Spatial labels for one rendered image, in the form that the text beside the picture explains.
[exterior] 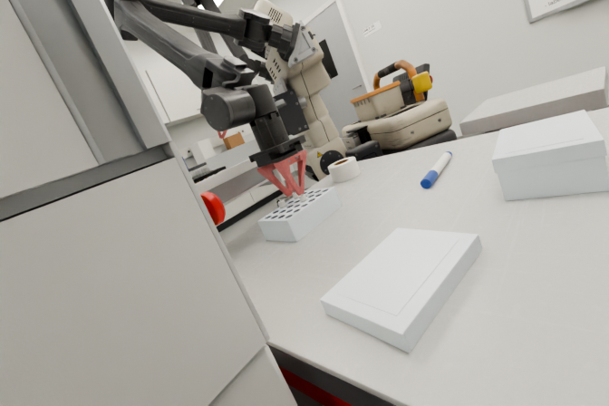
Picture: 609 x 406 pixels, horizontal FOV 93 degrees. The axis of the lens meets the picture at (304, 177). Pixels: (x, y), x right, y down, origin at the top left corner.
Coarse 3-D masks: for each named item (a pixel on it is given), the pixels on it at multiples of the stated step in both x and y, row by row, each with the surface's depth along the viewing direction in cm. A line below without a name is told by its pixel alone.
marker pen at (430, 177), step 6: (444, 156) 52; (450, 156) 53; (438, 162) 49; (444, 162) 50; (432, 168) 48; (438, 168) 48; (426, 174) 46; (432, 174) 46; (438, 174) 47; (426, 180) 44; (432, 180) 45; (426, 186) 44
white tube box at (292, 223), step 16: (304, 192) 57; (320, 192) 52; (336, 192) 52; (288, 208) 50; (304, 208) 46; (320, 208) 49; (336, 208) 51; (272, 224) 47; (288, 224) 44; (304, 224) 46; (272, 240) 49; (288, 240) 46
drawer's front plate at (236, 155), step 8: (248, 144) 67; (256, 144) 65; (224, 152) 75; (232, 152) 73; (240, 152) 70; (248, 152) 68; (208, 160) 82; (216, 160) 79; (224, 160) 77; (232, 160) 74; (240, 160) 72; (216, 168) 81; (280, 176) 64; (264, 184) 69
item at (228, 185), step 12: (240, 168) 60; (252, 168) 62; (204, 180) 54; (216, 180) 56; (228, 180) 57; (240, 180) 59; (252, 180) 61; (264, 180) 63; (216, 192) 55; (228, 192) 57; (240, 192) 59
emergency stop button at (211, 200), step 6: (204, 192) 32; (210, 192) 32; (204, 198) 32; (210, 198) 31; (216, 198) 32; (210, 204) 31; (216, 204) 31; (222, 204) 32; (210, 210) 32; (216, 210) 31; (222, 210) 32; (210, 216) 32; (216, 216) 32; (222, 216) 32; (216, 222) 32
